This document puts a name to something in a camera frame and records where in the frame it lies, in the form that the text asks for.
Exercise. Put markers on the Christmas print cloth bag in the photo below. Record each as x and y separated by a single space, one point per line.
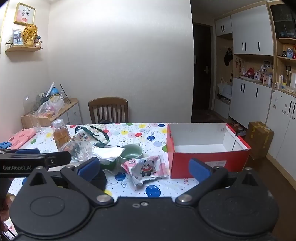
89 135

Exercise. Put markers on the plastic bag of snacks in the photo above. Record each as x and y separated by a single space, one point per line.
49 107

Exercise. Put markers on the brown cardboard box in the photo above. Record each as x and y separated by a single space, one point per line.
259 139

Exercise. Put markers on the pale green ceramic cup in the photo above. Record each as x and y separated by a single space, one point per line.
131 151

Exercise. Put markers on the wooden side cabinet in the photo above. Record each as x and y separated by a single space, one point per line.
71 113

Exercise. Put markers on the framed calligraphy picture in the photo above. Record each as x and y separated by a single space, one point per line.
24 14

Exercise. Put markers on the person's left hand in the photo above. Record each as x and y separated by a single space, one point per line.
5 213

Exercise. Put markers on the small photo frame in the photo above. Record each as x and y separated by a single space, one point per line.
17 37

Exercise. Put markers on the wooden chair back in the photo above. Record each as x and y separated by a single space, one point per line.
108 104

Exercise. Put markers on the white cabinet with stickers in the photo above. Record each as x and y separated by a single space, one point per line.
281 125

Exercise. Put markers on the small white upper cabinet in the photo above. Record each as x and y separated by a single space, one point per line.
223 25

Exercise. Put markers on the pink printed cloth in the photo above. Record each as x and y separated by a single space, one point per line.
22 139

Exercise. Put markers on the black hanging bag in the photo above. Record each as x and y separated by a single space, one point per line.
228 58

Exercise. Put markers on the gold tree ornament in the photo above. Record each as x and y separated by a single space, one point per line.
30 34

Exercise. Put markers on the large white upper cabinet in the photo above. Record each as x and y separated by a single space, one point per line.
252 27

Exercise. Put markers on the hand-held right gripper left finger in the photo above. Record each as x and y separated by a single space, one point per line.
89 167

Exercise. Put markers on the wooden wall shelf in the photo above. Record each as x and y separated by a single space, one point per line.
23 49

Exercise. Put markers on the clear plastic bag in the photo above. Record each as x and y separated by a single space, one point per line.
77 148

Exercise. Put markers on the dark door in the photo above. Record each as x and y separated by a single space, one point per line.
202 69

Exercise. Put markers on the clear drinking glass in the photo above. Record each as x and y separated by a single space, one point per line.
35 121

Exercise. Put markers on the red cardboard box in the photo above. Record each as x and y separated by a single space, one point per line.
185 162

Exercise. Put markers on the white lower cabinet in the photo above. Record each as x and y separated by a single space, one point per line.
249 104

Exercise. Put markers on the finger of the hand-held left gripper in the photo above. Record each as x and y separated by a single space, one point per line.
27 151
59 158

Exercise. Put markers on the plastic tea bottle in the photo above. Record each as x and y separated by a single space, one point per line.
61 136

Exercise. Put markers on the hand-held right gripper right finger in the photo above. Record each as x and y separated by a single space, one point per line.
198 170

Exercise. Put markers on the white fluffy towel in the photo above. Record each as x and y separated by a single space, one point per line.
108 153

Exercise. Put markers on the panda print packet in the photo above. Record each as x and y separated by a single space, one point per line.
146 168

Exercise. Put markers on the balloon print tablecloth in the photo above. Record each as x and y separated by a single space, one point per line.
143 136

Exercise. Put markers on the blue cloth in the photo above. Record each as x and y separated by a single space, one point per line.
5 145

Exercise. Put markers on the white bag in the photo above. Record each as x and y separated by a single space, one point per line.
224 89

